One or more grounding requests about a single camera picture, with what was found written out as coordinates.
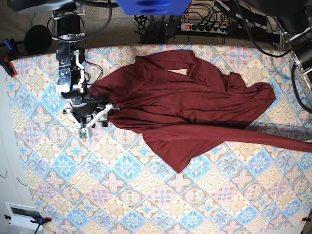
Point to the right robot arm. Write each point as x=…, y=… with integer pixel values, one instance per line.
x=73, y=82

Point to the patterned colourful tablecloth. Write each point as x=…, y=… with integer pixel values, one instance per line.
x=114, y=183

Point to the white wall socket box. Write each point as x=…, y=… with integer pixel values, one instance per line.
x=22, y=210

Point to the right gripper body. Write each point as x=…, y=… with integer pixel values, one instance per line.
x=84, y=104

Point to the red black clamp left edge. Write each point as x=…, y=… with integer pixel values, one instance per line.
x=5, y=61

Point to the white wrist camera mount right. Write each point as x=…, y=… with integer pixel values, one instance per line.
x=85, y=131

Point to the maroon long-sleeve t-shirt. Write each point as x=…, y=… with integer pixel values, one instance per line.
x=184, y=106

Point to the orange clamp bottom right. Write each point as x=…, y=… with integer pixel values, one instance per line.
x=306, y=219

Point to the white power strip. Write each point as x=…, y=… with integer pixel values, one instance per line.
x=204, y=28

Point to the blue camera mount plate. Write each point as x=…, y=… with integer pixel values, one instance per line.
x=154, y=7

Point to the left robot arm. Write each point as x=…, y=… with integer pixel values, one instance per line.
x=295, y=19

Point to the orange black clamp bottom left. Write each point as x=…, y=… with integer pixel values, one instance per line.
x=39, y=220

